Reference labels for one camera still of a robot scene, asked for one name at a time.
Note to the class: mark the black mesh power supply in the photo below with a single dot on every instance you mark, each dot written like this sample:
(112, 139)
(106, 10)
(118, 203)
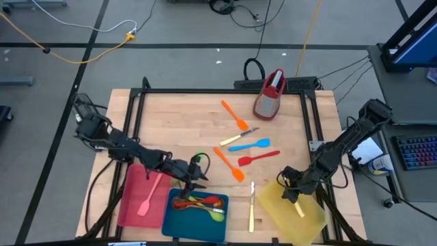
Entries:
(83, 102)

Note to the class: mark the brown wooden spoon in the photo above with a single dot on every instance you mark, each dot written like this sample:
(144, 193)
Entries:
(176, 201)

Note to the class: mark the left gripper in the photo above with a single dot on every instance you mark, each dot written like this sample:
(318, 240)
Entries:
(181, 171)

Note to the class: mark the red silicone spoon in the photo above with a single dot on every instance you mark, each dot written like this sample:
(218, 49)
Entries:
(211, 199)

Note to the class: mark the black power strip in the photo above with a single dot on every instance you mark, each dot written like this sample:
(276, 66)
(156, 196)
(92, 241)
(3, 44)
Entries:
(300, 83)

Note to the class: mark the green silicone spoon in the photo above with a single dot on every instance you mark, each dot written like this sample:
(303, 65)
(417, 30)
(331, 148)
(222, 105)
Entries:
(218, 216)

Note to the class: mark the grey cart base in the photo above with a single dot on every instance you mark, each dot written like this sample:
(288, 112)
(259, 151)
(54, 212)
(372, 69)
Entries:
(34, 3)
(17, 81)

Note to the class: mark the white bottle blue label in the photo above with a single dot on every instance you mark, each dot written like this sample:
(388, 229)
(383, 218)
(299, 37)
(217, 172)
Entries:
(380, 165)

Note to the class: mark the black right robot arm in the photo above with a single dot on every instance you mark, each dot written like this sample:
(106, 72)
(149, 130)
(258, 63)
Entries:
(345, 143)

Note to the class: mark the red plastic bin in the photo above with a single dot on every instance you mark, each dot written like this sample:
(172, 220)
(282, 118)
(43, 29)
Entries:
(133, 205)

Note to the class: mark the red silicone spatula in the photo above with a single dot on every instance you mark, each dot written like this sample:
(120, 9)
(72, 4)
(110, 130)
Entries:
(244, 161)

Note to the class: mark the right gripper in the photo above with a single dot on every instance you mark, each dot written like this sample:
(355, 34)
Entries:
(297, 182)

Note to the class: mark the grey metal frame bracket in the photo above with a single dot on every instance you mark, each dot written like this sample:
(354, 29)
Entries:
(315, 146)

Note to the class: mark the blue plastic bin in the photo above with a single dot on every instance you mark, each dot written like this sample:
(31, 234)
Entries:
(194, 229)

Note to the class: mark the yellow plastic bin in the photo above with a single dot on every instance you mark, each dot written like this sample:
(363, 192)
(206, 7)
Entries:
(307, 225)

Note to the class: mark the dark grey desk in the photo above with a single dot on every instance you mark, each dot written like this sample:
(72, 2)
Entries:
(416, 184)

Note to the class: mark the computer monitor blue screen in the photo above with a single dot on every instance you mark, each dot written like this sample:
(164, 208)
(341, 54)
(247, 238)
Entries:
(420, 48)

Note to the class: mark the pink silicone spatula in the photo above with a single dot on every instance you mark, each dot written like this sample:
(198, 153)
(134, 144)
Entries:
(144, 208)

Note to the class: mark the blue silicone spatula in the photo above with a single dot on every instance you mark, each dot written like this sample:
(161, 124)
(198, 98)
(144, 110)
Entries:
(263, 142)

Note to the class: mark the orange silicone spatula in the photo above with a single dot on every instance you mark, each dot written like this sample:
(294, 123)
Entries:
(243, 124)
(238, 175)

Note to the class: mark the steel box grater red trim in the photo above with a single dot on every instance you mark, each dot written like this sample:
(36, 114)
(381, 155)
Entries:
(266, 107)

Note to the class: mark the backlit black keyboard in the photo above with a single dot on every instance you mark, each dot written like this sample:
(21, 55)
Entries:
(416, 152)

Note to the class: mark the black caster wheel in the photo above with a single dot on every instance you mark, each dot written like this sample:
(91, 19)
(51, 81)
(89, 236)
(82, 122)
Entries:
(388, 203)

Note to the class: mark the black floor object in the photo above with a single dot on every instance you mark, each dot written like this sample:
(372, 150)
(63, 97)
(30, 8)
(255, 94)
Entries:
(4, 114)

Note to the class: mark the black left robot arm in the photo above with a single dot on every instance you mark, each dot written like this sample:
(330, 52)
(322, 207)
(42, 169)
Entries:
(119, 145)

